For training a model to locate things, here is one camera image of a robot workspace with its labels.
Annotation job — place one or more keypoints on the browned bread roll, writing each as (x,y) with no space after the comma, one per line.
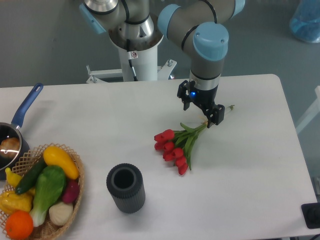
(9,148)

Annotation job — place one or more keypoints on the white frame at right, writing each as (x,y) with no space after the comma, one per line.
(312,111)

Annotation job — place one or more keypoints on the green bok choy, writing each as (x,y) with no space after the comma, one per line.
(49,187)

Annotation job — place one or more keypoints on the black device at table edge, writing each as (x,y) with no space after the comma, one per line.
(311,214)

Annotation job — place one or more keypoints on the dark green cucumber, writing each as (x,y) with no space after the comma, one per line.
(29,180)

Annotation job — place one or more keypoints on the yellow banana pepper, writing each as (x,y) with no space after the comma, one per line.
(12,178)

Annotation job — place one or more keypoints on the orange fruit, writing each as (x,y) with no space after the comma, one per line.
(19,225)

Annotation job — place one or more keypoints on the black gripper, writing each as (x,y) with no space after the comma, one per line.
(202,93)

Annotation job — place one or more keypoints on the red tulip bouquet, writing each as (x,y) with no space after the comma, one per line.
(177,145)

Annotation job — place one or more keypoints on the blue handled saucepan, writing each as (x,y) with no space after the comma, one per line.
(8,130)

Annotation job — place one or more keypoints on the dark grey ribbed vase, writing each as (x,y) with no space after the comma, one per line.
(126,186)

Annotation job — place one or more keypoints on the blue transparent container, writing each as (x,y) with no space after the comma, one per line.
(305,22)

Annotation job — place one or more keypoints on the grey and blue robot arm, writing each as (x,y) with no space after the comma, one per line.
(197,30)

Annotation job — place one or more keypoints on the yellow pumpkin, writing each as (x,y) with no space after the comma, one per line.
(11,202)

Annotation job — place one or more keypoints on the yellow squash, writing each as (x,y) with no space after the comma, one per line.
(54,155)

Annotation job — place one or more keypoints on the white garlic bulb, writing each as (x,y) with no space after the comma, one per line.
(60,213)

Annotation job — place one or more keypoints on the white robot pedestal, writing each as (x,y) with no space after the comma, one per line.
(137,46)

